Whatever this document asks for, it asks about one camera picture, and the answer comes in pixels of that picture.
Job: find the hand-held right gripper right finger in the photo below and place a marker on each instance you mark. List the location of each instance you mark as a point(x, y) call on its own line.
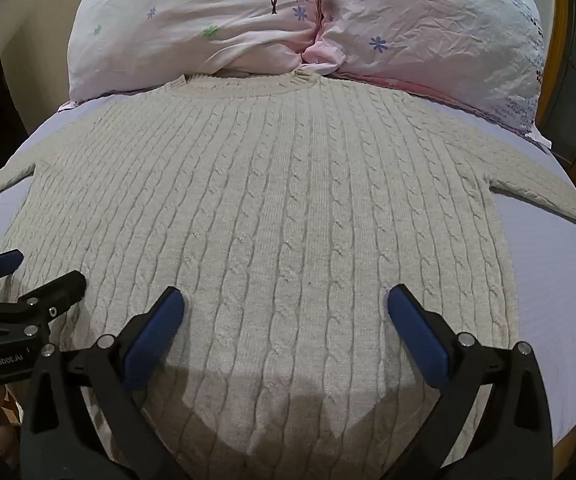
point(417, 335)

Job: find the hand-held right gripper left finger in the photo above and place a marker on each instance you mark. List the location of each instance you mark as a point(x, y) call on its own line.
point(153, 340)

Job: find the pink floral tree-print pillow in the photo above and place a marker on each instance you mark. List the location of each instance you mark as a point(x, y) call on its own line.
point(193, 25)

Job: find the pink floral crinkled pillow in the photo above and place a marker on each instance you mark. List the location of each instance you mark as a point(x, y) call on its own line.
point(432, 25)

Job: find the wooden bed headboard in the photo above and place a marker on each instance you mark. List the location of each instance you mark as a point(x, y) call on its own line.
point(555, 45)

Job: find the lavender bed sheet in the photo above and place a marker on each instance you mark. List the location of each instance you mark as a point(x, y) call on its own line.
point(547, 280)

